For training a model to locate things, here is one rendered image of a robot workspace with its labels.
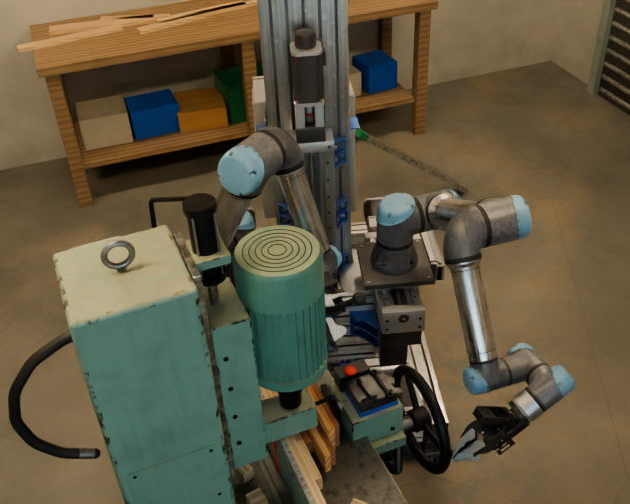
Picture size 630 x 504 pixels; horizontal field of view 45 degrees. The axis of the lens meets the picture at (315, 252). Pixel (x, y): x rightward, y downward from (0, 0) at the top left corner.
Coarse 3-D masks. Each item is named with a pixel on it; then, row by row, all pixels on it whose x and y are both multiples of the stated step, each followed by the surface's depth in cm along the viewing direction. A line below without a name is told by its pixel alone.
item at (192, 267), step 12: (180, 240) 141; (192, 264) 135; (192, 276) 133; (204, 300) 136; (204, 312) 138; (204, 324) 139; (216, 372) 147; (216, 384) 149; (228, 444) 160; (228, 456) 163
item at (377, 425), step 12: (336, 396) 183; (348, 408) 180; (396, 408) 180; (348, 420) 178; (360, 420) 177; (372, 420) 178; (384, 420) 180; (396, 420) 182; (348, 432) 181; (360, 432) 179; (372, 432) 181; (384, 432) 183
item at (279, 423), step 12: (276, 396) 174; (264, 408) 171; (276, 408) 171; (300, 408) 171; (312, 408) 171; (264, 420) 169; (276, 420) 169; (288, 420) 170; (300, 420) 172; (312, 420) 173; (276, 432) 171; (288, 432) 172
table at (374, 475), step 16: (320, 384) 194; (400, 432) 185; (272, 448) 185; (336, 448) 178; (352, 448) 178; (368, 448) 178; (384, 448) 183; (320, 464) 175; (336, 464) 175; (352, 464) 174; (368, 464) 174; (384, 464) 174; (288, 480) 176; (336, 480) 171; (352, 480) 171; (368, 480) 171; (384, 480) 171; (336, 496) 168; (352, 496) 168; (368, 496) 168; (384, 496) 167; (400, 496) 167
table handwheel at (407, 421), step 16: (400, 368) 195; (400, 384) 204; (416, 384) 187; (416, 400) 195; (432, 400) 183; (416, 416) 193; (432, 416) 183; (416, 432) 194; (432, 432) 190; (448, 432) 183; (416, 448) 203; (448, 448) 183; (432, 464) 194; (448, 464) 186
